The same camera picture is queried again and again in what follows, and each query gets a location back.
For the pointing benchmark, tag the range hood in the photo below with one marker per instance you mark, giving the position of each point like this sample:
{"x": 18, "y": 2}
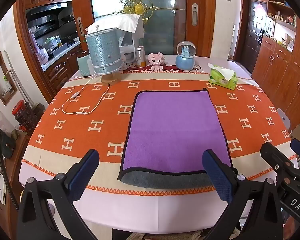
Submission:
{"x": 48, "y": 8}

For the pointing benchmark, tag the yellow white can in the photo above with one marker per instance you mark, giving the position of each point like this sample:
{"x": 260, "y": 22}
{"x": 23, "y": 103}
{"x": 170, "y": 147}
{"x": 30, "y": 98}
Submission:
{"x": 140, "y": 57}

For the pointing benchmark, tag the wooden wall cabinet with shelves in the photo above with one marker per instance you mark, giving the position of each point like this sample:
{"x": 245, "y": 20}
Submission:
{"x": 282, "y": 62}

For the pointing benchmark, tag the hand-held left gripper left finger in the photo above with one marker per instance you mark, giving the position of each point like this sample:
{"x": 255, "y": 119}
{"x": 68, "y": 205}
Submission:
{"x": 83, "y": 175}

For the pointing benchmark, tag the orange patterned tablecloth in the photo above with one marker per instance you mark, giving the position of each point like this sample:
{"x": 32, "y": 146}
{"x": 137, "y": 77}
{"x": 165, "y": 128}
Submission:
{"x": 77, "y": 130}

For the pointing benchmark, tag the blue snow globe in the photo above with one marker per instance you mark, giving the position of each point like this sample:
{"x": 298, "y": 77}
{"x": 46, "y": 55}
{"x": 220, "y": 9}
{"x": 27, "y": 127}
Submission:
{"x": 185, "y": 56}

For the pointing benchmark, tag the pink block toy figure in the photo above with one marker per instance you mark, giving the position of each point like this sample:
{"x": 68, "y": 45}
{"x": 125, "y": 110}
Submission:
{"x": 155, "y": 60}

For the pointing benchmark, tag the purple towel with grey back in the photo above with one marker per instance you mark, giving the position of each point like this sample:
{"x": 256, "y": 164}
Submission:
{"x": 175, "y": 130}

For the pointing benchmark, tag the dark entrance door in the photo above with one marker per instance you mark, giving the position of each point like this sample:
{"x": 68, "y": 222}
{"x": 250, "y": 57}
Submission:
{"x": 252, "y": 35}

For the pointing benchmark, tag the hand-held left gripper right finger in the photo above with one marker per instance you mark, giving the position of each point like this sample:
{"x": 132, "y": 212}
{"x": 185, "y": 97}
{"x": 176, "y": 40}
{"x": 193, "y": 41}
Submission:
{"x": 218, "y": 177}

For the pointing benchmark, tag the wooden kitchen lower cabinets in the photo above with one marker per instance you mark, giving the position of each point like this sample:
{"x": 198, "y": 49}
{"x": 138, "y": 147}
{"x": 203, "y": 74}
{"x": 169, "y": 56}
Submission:
{"x": 61, "y": 72}

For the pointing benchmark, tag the blue shade table lamp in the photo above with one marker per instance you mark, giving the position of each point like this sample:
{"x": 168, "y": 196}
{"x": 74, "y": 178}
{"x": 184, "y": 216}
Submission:
{"x": 103, "y": 50}

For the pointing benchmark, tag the golden door ornament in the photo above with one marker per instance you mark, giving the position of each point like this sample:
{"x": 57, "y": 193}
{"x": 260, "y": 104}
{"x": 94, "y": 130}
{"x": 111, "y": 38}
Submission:
{"x": 138, "y": 8}

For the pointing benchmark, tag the green tissue pack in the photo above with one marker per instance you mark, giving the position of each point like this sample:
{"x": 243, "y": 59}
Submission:
{"x": 221, "y": 78}

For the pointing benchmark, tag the pale green ceramic jar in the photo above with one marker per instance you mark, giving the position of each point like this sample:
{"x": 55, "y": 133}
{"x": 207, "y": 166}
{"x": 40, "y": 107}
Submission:
{"x": 83, "y": 65}

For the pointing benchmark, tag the red lid jar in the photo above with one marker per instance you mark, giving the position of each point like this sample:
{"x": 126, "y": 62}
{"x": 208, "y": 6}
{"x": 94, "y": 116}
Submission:
{"x": 18, "y": 108}

